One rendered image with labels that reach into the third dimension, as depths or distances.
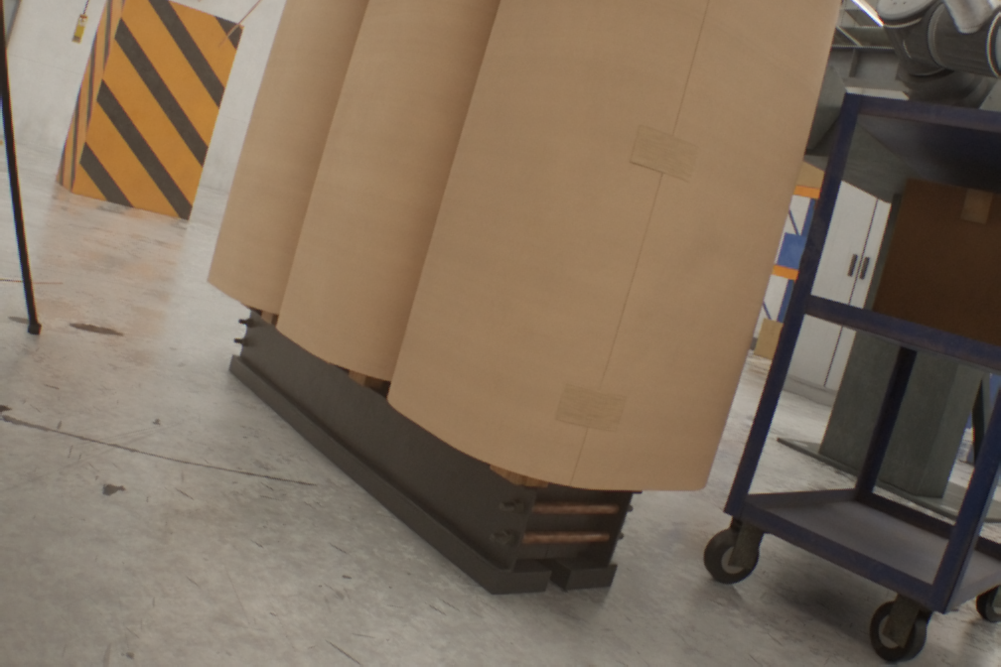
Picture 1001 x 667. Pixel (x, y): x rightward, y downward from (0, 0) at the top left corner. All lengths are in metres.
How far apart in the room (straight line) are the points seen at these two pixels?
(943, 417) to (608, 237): 2.38
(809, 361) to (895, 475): 3.16
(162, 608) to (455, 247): 0.60
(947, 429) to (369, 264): 2.42
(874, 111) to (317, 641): 1.22
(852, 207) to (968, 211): 4.84
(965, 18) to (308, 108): 1.63
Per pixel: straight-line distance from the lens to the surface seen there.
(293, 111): 1.84
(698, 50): 1.11
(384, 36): 1.55
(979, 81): 2.73
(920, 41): 2.56
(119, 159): 6.37
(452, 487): 1.35
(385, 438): 1.51
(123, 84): 6.36
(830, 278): 6.47
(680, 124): 1.09
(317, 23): 1.87
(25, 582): 1.00
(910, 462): 3.34
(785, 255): 10.66
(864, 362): 3.51
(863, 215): 6.45
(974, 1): 2.37
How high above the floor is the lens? 0.48
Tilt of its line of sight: 4 degrees down
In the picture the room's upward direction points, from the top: 16 degrees clockwise
